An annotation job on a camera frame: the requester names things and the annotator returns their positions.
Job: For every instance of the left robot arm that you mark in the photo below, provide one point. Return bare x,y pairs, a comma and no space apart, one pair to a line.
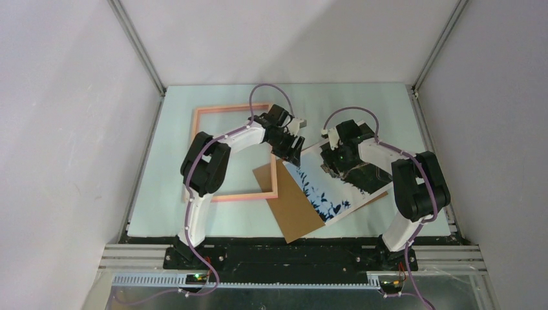
205,164

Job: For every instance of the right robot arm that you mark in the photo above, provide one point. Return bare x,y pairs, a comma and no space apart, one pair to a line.
420,189

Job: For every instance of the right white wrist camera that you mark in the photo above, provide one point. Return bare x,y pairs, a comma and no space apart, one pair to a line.
332,136

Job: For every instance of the brown cardboard backing board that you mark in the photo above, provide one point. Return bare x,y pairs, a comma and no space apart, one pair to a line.
298,206

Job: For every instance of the right aluminium corner post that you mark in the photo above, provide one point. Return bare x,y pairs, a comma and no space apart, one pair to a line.
440,42

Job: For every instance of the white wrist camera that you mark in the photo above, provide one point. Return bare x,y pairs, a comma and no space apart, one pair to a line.
294,125
332,136

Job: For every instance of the pink wooden photo frame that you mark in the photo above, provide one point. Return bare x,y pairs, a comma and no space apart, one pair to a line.
197,128

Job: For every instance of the left aluminium corner post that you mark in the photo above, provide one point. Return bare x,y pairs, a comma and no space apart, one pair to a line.
137,44

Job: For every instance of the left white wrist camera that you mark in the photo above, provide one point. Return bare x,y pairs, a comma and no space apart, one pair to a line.
294,125

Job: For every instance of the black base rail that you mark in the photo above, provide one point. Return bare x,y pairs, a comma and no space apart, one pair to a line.
227,254

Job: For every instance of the aluminium corner post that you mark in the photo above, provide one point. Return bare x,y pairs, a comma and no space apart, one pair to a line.
137,44
440,42

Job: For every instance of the Great Wall photo print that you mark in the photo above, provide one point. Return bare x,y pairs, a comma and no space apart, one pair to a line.
342,188

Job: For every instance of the clear acrylic sheet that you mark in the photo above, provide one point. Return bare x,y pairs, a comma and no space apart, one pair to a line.
239,176

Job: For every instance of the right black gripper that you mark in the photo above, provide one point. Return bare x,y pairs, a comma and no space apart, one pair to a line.
329,156

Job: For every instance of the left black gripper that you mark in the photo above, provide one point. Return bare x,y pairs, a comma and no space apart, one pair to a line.
293,156

